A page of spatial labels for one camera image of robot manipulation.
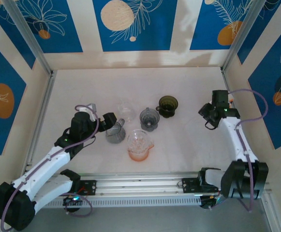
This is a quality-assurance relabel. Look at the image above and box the grey transparent carafe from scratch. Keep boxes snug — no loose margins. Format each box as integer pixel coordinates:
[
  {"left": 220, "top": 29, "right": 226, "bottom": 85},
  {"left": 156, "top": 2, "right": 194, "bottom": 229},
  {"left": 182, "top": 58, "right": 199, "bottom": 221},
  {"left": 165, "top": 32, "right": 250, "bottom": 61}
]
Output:
[{"left": 105, "top": 118, "right": 127, "bottom": 145}]

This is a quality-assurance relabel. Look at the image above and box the clear glass carafe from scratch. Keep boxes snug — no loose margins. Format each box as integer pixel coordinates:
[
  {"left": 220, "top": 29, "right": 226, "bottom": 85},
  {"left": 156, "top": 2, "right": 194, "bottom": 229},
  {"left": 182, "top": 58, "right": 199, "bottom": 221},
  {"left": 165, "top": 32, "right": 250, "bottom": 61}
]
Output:
[{"left": 117, "top": 100, "right": 137, "bottom": 123}]

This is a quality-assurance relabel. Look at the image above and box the clear transparent coffee dripper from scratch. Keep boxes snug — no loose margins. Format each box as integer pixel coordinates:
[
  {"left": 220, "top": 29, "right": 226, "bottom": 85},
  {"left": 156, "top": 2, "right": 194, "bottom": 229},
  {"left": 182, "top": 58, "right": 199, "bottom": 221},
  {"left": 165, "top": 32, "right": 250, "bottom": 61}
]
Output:
[{"left": 127, "top": 129, "right": 150, "bottom": 153}]

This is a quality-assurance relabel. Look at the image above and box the dark olive coffee dripper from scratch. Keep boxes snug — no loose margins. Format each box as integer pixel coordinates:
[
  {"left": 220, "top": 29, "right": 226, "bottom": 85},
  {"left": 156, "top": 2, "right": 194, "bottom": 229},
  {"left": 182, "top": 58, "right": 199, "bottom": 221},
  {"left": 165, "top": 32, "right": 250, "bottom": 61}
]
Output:
[{"left": 155, "top": 95, "right": 179, "bottom": 118}]

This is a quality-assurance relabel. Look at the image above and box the pink transparent carafe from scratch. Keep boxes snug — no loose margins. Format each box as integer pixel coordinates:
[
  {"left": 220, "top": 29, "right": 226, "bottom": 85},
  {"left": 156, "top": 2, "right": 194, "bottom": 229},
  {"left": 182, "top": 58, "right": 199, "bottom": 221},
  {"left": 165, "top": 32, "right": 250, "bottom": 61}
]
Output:
[{"left": 127, "top": 141, "right": 155, "bottom": 162}]

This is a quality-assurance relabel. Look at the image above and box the grey transparent coffee dripper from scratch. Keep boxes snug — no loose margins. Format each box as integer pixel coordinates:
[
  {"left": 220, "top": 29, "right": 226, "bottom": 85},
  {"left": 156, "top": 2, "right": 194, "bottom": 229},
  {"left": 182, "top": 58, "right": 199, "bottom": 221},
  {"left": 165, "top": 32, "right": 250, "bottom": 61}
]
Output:
[{"left": 139, "top": 107, "right": 161, "bottom": 133}]

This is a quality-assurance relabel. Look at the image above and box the small controller board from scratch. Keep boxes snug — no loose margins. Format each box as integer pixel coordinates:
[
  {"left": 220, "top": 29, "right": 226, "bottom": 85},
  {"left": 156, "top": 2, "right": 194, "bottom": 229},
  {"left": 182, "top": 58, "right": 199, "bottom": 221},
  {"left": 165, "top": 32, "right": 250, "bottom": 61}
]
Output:
[
  {"left": 199, "top": 194, "right": 225, "bottom": 210},
  {"left": 62, "top": 195, "right": 83, "bottom": 206}
]

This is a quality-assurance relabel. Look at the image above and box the aluminium side rail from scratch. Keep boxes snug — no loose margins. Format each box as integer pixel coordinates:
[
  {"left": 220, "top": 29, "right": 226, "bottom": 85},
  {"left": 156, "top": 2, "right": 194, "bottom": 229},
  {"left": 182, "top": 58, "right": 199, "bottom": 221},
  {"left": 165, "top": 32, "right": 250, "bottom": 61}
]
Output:
[
  {"left": 221, "top": 69, "right": 281, "bottom": 232},
  {"left": 21, "top": 70, "right": 58, "bottom": 179}
]

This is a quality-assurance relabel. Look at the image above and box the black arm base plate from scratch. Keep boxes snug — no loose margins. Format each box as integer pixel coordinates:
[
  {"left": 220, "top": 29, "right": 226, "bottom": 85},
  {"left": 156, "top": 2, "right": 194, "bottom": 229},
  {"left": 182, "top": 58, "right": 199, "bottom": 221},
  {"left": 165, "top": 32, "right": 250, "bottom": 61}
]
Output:
[
  {"left": 182, "top": 177, "right": 225, "bottom": 194},
  {"left": 77, "top": 180, "right": 98, "bottom": 196}
]

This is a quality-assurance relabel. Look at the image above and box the aluminium mounting rail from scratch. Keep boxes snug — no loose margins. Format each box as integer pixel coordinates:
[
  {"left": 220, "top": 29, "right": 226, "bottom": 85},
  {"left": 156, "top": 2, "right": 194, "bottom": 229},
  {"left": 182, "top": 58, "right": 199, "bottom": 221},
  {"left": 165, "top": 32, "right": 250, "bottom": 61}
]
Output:
[{"left": 9, "top": 171, "right": 274, "bottom": 198}]

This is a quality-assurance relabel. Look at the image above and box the grey slotted cable duct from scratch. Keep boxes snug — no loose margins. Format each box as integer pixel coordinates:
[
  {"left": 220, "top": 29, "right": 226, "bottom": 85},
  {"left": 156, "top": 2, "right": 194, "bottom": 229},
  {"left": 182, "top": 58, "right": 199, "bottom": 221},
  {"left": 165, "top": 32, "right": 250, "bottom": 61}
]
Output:
[{"left": 16, "top": 195, "right": 201, "bottom": 208}]

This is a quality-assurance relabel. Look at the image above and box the aluminium frame post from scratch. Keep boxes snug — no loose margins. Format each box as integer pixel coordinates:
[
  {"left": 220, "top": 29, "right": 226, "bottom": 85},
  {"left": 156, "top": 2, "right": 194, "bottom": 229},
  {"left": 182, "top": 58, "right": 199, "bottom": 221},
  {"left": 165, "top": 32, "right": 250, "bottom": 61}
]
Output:
[
  {"left": 221, "top": 0, "right": 268, "bottom": 73},
  {"left": 2, "top": 0, "right": 55, "bottom": 75}
]

